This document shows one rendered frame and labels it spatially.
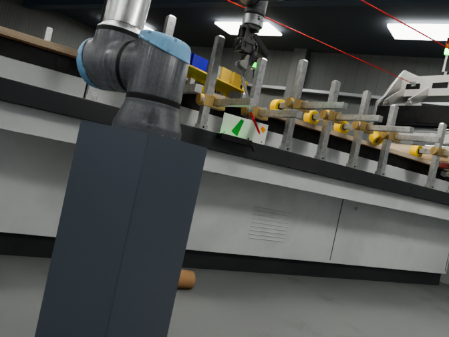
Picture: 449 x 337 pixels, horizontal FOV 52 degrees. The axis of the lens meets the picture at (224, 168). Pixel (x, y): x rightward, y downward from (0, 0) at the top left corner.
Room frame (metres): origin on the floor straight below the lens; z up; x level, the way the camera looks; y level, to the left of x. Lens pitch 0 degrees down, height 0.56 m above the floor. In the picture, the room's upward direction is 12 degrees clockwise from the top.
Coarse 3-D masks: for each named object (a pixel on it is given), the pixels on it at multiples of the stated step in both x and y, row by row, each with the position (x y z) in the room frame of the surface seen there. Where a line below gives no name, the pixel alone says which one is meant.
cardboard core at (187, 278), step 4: (184, 272) 1.97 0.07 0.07; (188, 272) 1.98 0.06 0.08; (192, 272) 1.99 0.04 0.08; (180, 276) 1.94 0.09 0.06; (184, 276) 1.95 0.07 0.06; (188, 276) 1.96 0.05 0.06; (192, 276) 1.98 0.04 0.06; (180, 280) 1.94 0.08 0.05; (184, 280) 1.95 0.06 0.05; (188, 280) 1.96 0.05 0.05; (192, 280) 1.97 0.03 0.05; (180, 284) 1.94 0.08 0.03; (184, 284) 1.95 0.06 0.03; (188, 284) 1.96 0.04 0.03; (192, 284) 1.97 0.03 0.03; (180, 288) 1.97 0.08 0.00; (184, 288) 1.97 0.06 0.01; (188, 288) 1.98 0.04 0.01
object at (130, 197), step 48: (96, 144) 1.18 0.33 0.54; (144, 144) 1.09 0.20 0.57; (192, 144) 1.23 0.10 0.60; (96, 192) 1.16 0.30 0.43; (144, 192) 1.11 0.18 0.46; (192, 192) 1.27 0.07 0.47; (96, 240) 1.14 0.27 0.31; (144, 240) 1.14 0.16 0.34; (48, 288) 1.21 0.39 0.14; (96, 288) 1.12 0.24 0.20; (144, 288) 1.17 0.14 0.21; (48, 336) 1.19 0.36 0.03; (96, 336) 1.10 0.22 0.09; (144, 336) 1.21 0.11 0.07
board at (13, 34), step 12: (12, 36) 1.76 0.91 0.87; (24, 36) 1.79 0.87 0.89; (48, 48) 1.84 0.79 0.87; (60, 48) 1.86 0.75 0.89; (216, 96) 2.26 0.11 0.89; (240, 108) 2.41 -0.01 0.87; (300, 120) 2.55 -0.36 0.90; (336, 132) 2.71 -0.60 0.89; (372, 144) 2.88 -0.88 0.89; (408, 156) 3.08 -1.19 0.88
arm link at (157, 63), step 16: (144, 32) 1.20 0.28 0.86; (160, 32) 1.19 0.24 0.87; (128, 48) 1.23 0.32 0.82; (144, 48) 1.19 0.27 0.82; (160, 48) 1.18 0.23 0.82; (176, 48) 1.20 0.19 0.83; (128, 64) 1.22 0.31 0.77; (144, 64) 1.19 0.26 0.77; (160, 64) 1.18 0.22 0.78; (176, 64) 1.20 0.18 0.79; (128, 80) 1.23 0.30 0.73; (144, 80) 1.19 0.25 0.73; (160, 80) 1.19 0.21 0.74; (176, 80) 1.21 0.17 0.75; (160, 96) 1.19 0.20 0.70; (176, 96) 1.22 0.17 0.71
